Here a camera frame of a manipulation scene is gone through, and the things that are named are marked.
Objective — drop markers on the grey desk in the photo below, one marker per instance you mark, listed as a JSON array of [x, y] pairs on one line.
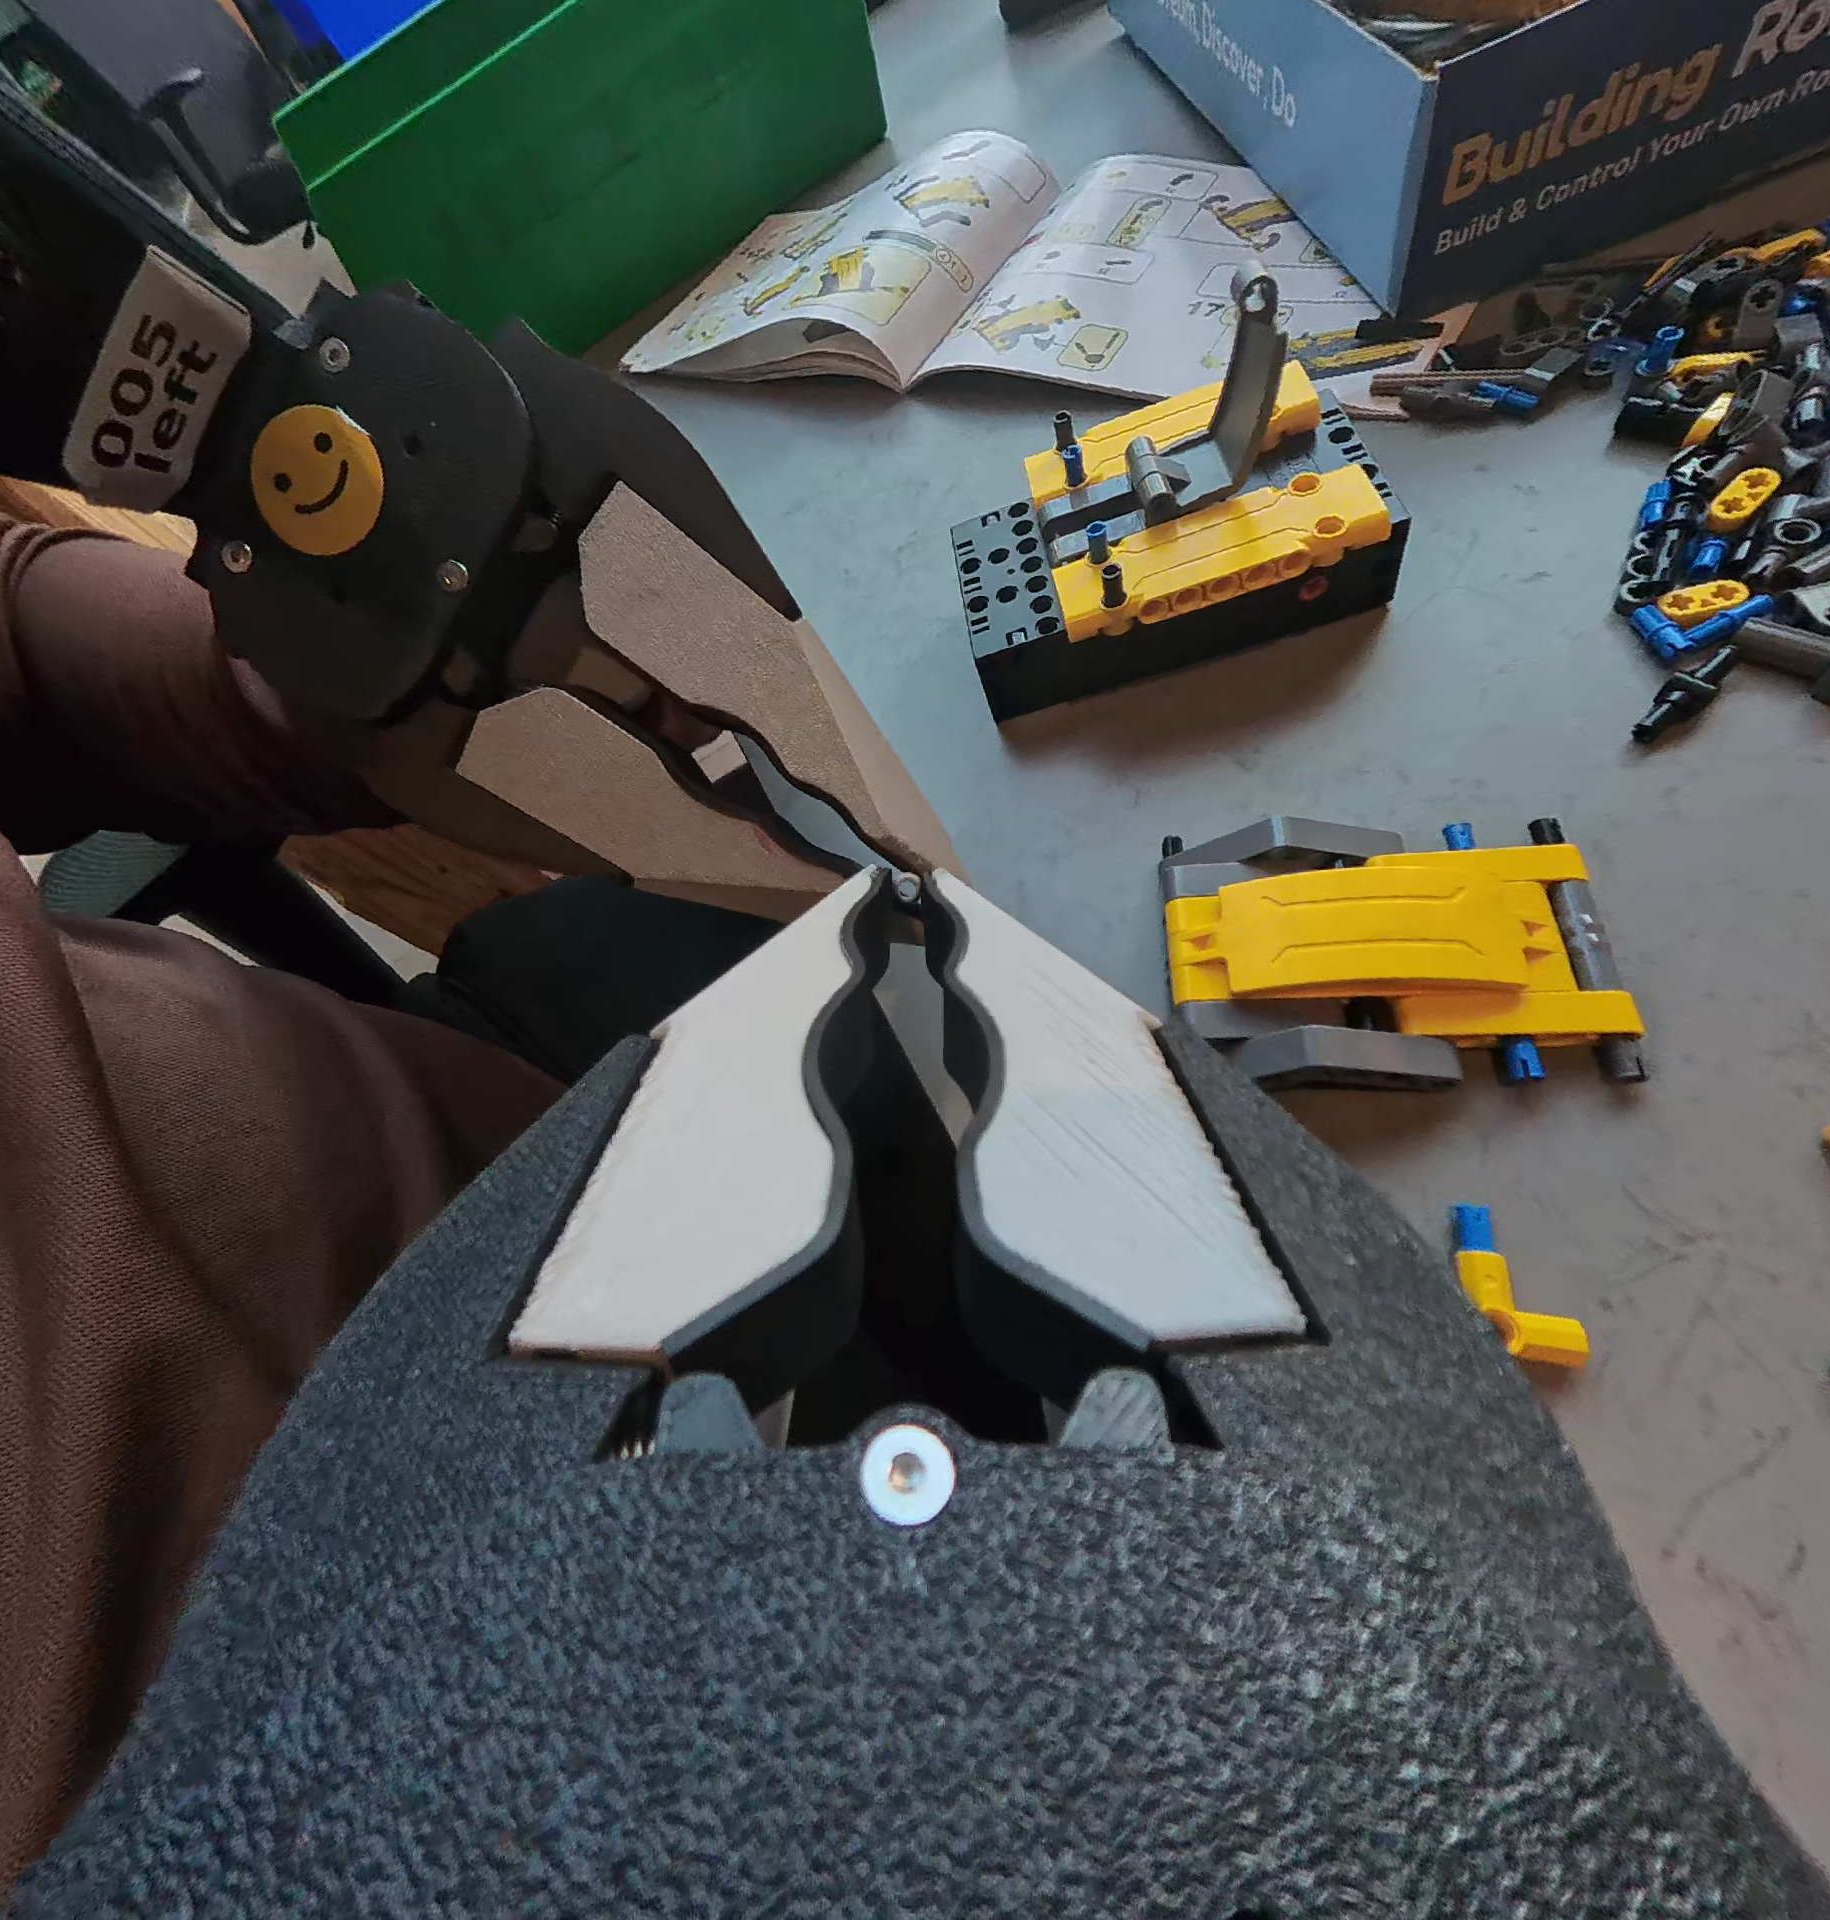
[[1455, 751]]

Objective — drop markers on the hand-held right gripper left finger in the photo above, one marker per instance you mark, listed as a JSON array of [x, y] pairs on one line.
[[691, 1187]]

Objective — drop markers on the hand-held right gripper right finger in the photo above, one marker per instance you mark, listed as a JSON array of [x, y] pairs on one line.
[[1126, 1172]]

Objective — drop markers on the black and yellow brick assembly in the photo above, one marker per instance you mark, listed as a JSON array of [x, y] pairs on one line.
[[1185, 646]]

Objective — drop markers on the green box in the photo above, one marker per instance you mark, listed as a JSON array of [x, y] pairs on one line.
[[586, 182]]

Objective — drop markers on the blue robot kit box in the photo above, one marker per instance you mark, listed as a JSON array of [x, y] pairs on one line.
[[1605, 151]]

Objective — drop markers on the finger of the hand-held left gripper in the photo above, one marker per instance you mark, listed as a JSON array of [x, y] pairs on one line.
[[586, 781], [691, 602]]

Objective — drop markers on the yellow and grey brick assembly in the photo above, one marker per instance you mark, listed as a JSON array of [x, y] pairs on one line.
[[1366, 932]]

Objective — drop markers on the blue pin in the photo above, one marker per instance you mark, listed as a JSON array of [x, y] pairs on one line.
[[1471, 1226]]

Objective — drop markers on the pile of blue grey pieces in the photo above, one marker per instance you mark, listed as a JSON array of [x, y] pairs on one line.
[[1755, 512]]

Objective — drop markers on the person's brown sweater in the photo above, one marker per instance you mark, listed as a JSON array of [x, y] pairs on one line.
[[180, 1201]]

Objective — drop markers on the instruction booklet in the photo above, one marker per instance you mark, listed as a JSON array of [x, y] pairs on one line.
[[856, 287]]

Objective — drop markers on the person's left forearm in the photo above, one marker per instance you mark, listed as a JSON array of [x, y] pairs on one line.
[[91, 677]]

